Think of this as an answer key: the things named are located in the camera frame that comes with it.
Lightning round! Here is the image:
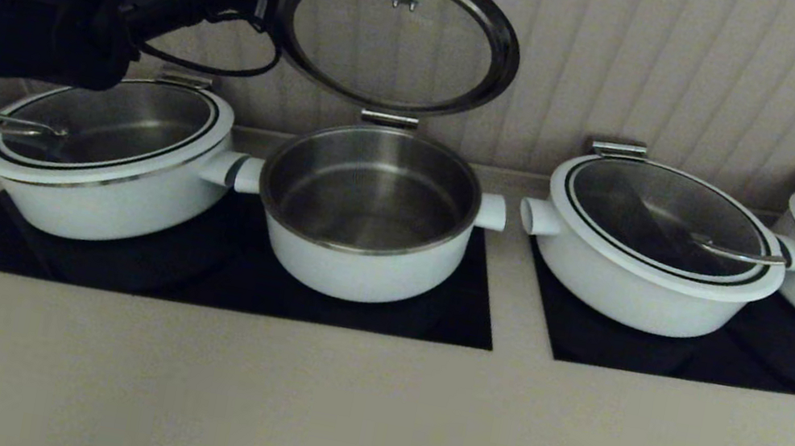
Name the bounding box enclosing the white deep cooking pot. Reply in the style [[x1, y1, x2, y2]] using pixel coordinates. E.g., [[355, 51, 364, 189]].
[[217, 101, 519, 327]]

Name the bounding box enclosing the black glass induction cooktop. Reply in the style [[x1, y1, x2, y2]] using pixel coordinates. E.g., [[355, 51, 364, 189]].
[[0, 143, 512, 359], [510, 237, 795, 403]]

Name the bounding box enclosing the chrome hinge bracket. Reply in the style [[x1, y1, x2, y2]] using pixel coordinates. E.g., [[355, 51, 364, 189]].
[[588, 134, 650, 167], [359, 106, 420, 131], [159, 67, 217, 96]]

